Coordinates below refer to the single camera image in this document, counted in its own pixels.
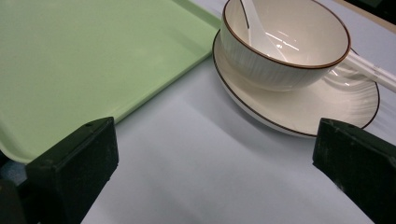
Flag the white bowl with brown rim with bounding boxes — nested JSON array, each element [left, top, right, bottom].
[[219, 0, 352, 92]]

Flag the white plate with brown rim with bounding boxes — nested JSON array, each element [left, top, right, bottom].
[[212, 29, 381, 138]]

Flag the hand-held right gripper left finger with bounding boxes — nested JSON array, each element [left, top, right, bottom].
[[25, 117, 120, 224]]

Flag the white ceramic spoon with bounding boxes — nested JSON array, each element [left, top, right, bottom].
[[238, 0, 289, 63]]

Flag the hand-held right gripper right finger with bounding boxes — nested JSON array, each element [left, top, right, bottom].
[[312, 118, 396, 224]]

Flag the white chopsticks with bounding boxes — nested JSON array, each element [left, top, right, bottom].
[[341, 49, 396, 93]]

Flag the light green plastic tray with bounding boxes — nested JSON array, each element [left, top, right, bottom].
[[0, 0, 222, 165]]

